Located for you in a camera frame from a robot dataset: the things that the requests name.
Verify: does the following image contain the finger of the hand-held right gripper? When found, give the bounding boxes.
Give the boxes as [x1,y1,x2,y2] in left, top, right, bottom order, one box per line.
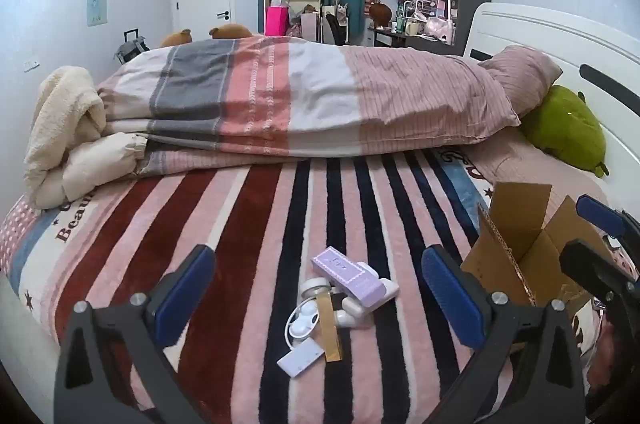
[559,240,640,301]
[576,195,640,249]

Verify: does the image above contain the purple rectangular box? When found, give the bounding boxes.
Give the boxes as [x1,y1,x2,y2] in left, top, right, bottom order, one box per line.
[311,247,386,307]

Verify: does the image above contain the pink gift bag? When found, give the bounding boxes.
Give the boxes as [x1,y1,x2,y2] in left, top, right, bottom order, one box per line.
[265,6,291,37]

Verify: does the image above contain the black suitcase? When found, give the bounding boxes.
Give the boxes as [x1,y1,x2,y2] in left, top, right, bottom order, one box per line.
[113,28,152,65]

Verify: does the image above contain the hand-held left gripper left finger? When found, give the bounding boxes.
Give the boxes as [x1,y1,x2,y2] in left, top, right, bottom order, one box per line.
[54,245,217,424]

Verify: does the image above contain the white card box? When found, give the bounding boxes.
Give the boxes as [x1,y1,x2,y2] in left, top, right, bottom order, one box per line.
[276,338,322,377]

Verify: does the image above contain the green plush toy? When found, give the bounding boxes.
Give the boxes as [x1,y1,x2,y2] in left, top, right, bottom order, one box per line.
[518,84,610,177]

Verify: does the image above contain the pink striped pillow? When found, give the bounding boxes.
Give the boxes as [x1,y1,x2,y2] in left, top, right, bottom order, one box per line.
[477,45,563,121]

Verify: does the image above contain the brown plush toy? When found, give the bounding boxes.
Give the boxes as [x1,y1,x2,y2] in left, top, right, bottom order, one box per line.
[159,28,194,49]
[208,24,255,40]

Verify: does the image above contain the white bed headboard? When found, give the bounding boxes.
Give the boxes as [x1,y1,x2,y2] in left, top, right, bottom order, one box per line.
[462,2,640,215]

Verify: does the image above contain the small white round jar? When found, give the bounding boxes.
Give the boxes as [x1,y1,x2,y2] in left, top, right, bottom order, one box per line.
[299,279,332,301]

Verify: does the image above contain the folded striped quilt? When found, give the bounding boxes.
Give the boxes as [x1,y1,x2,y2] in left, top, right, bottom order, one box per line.
[97,34,521,177]

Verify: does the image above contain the gold stick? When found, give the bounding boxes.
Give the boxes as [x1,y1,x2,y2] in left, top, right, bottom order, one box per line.
[318,294,345,363]

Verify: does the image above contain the striped plush bed blanket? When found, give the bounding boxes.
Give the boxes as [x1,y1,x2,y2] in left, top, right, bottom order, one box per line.
[0,146,506,424]

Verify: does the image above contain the cream fleece blanket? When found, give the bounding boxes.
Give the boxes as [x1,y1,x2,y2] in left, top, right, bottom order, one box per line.
[24,66,148,209]

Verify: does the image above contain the light blue wall poster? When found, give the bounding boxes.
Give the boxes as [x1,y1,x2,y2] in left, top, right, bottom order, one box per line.
[86,0,108,27]

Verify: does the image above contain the brown round ball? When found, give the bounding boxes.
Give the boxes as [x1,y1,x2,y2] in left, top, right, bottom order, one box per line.
[368,2,394,28]

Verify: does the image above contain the person's right forearm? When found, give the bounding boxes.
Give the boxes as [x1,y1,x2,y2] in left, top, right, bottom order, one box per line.
[585,314,640,405]

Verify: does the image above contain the cluttered desk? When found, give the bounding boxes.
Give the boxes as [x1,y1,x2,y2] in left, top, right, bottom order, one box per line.
[372,26,457,53]

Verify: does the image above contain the small white box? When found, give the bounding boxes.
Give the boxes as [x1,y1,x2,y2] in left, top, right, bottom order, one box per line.
[354,262,401,301]

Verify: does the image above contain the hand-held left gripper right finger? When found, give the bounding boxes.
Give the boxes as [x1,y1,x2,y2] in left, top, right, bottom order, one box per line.
[421,245,586,424]

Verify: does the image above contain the white earphone case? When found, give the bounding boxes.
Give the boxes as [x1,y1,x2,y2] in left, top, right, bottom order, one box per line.
[334,298,372,328]

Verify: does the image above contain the brown cardboard box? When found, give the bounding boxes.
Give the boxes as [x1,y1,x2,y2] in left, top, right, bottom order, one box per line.
[460,181,608,311]

